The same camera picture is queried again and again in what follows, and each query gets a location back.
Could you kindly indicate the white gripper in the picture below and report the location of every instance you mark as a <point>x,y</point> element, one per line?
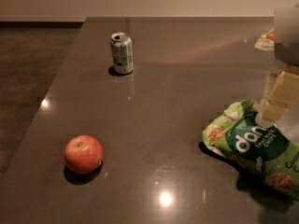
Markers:
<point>287,51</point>

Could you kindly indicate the green rice chip bag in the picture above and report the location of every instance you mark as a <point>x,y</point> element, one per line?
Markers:
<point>264,152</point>

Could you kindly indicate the orange white snack bag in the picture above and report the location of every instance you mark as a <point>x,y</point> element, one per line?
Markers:
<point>266,41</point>

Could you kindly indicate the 7up soda can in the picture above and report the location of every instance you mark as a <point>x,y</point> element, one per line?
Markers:
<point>122,53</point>

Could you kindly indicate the red apple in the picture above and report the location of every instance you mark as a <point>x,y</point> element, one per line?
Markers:
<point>83,154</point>

